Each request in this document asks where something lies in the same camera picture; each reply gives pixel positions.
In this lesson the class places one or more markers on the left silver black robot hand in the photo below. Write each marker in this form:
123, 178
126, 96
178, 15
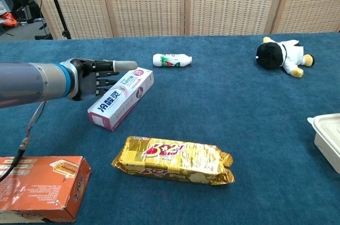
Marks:
85, 81

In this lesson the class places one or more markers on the white pink toothpaste box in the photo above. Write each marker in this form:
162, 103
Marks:
119, 100

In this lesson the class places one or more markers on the black tripod stand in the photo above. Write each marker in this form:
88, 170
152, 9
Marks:
55, 2

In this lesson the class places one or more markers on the small white drink bottle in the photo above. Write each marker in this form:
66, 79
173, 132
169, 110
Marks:
171, 60

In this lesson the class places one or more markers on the orange white bag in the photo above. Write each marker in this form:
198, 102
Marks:
9, 19

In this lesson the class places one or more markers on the wicker folding screen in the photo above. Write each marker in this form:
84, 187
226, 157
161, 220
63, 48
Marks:
143, 2

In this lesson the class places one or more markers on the orange biscuit carton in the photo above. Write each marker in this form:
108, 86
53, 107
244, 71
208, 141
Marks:
40, 185

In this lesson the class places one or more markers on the gold foil biscuit packet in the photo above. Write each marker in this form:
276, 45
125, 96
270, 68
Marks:
172, 160

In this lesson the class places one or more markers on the blue carpet table cover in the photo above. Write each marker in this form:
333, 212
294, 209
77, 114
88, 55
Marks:
212, 103

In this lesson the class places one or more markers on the black haired plush doll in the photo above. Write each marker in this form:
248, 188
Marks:
271, 56

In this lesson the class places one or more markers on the beige takeaway food container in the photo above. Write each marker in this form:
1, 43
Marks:
328, 134

